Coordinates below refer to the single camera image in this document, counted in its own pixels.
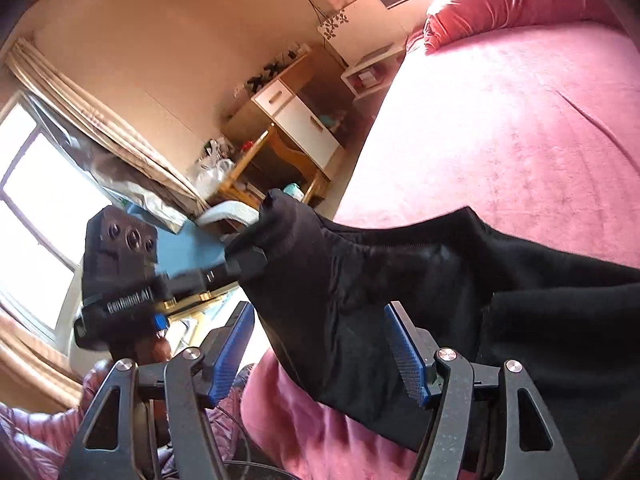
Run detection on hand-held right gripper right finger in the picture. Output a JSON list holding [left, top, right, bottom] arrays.
[[384, 301, 582, 480]]

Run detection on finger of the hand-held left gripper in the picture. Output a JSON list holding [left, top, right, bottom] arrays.
[[164, 244, 267, 307]]

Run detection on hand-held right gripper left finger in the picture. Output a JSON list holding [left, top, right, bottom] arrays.
[[59, 301, 257, 480]]

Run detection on black pants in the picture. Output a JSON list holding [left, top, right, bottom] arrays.
[[225, 187, 640, 480]]

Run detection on person's left hand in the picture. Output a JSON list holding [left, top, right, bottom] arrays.
[[134, 330, 172, 365]]

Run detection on white plastic stool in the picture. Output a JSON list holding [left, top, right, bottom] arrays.
[[194, 199, 262, 233]]

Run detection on blue floor mat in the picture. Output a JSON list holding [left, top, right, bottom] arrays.
[[122, 204, 228, 283]]

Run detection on white plastic bag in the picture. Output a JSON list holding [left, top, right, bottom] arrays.
[[194, 139, 237, 193]]

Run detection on window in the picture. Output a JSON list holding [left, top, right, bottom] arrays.
[[0, 94, 103, 348]]

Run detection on wooden chair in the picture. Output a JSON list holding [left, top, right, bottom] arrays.
[[220, 124, 332, 211]]

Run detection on beige curtain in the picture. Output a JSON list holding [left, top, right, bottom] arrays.
[[4, 37, 207, 218]]

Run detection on wooden desk with white drawers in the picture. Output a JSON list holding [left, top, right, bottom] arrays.
[[220, 44, 353, 196]]

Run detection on purple quilted jacket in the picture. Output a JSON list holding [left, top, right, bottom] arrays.
[[0, 357, 253, 480]]

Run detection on white cube nightstand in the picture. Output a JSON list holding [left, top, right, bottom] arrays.
[[340, 41, 407, 99]]

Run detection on pink bed sheet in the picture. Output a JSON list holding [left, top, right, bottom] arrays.
[[240, 7, 640, 480]]

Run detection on white floral panel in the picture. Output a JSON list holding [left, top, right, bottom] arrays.
[[316, 0, 402, 63]]

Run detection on red pillow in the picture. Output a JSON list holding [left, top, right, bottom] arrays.
[[405, 0, 617, 57]]

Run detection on black cable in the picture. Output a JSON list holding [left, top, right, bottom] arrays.
[[217, 400, 306, 480]]

